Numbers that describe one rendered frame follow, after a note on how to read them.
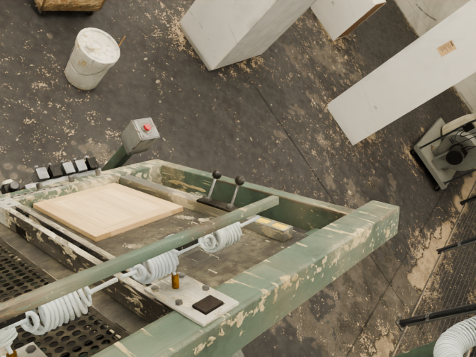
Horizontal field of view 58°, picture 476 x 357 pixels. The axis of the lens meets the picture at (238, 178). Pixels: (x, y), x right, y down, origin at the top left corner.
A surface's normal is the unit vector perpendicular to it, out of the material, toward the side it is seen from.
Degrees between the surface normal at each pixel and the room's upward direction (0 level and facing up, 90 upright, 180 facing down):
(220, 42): 90
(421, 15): 90
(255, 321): 36
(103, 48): 0
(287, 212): 90
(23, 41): 0
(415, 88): 90
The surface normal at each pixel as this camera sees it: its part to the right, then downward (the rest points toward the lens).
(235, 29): -0.58, 0.38
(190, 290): -0.01, -0.96
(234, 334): 0.73, 0.18
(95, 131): 0.59, -0.41
